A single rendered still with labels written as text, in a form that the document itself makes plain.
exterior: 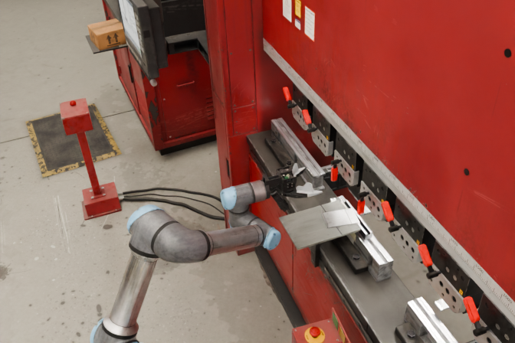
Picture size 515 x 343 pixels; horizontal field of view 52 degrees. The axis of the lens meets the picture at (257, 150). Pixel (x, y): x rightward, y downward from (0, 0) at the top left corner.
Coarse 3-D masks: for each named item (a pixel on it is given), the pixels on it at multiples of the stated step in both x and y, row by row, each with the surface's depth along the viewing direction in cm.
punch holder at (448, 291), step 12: (444, 252) 147; (444, 264) 149; (456, 264) 143; (444, 276) 150; (456, 276) 145; (468, 276) 139; (444, 288) 151; (456, 288) 146; (468, 288) 141; (480, 288) 144; (444, 300) 152; (456, 300) 147; (480, 300) 148; (456, 312) 148
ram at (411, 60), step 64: (320, 0) 183; (384, 0) 146; (448, 0) 121; (512, 0) 104; (320, 64) 196; (384, 64) 154; (448, 64) 127; (512, 64) 108; (384, 128) 163; (448, 128) 133; (512, 128) 112; (448, 192) 139; (512, 192) 117; (512, 256) 122; (512, 320) 127
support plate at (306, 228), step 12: (324, 204) 214; (336, 204) 214; (288, 216) 209; (300, 216) 209; (312, 216) 209; (288, 228) 204; (300, 228) 204; (312, 228) 203; (324, 228) 203; (336, 228) 203; (348, 228) 203; (300, 240) 198; (312, 240) 198; (324, 240) 198
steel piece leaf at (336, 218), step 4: (328, 212) 210; (332, 212) 210; (336, 212) 210; (340, 212) 210; (344, 212) 210; (324, 216) 205; (328, 216) 208; (332, 216) 208; (336, 216) 208; (340, 216) 208; (344, 216) 208; (324, 220) 206; (328, 220) 206; (332, 220) 206; (336, 220) 206; (340, 220) 206; (344, 220) 206; (348, 220) 206; (328, 224) 204; (332, 224) 204; (336, 224) 204; (340, 224) 204; (344, 224) 204; (348, 224) 204
